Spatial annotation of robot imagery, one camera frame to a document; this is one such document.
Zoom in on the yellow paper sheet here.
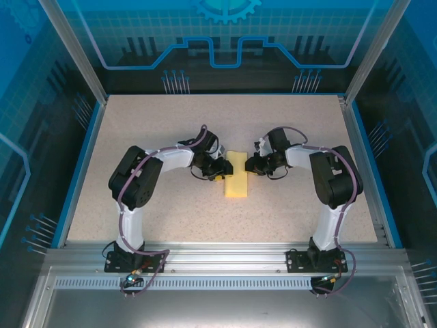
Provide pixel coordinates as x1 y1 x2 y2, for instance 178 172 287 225
223 150 249 200

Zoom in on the blue table edge strip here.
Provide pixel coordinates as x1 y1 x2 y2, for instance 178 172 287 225
350 101 404 249
55 100 109 249

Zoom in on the grey metal tray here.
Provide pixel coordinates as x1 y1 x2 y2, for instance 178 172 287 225
18 266 431 328

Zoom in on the blue printed gear panel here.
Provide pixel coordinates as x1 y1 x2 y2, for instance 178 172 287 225
56 0 386 96

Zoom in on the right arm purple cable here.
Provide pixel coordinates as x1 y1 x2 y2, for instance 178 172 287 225
279 125 363 299

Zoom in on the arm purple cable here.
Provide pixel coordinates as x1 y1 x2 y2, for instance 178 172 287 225
117 124 209 299
279 125 363 299

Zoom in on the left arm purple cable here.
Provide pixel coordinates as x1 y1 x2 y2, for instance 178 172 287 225
117 124 209 299

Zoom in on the aluminium mounting rail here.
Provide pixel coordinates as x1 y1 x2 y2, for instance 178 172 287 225
44 240 410 274

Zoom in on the aluminium table side rail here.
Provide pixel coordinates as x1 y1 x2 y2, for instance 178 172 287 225
337 95 391 247

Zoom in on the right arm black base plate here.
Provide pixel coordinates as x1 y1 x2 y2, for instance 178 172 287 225
285 248 350 274

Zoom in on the slotted metal cable duct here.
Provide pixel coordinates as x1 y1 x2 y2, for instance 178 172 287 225
53 277 342 292

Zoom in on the cable connector with LED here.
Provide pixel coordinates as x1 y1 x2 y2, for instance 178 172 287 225
123 271 144 286
318 272 343 284

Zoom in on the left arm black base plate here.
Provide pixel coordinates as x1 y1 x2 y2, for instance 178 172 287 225
103 250 169 275

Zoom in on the blue printed enclosure panel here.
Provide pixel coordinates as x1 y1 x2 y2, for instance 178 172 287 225
0 0 103 328
354 0 437 328

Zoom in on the aluminium frame post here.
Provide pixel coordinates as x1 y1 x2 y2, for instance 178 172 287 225
343 0 411 106
36 0 111 105

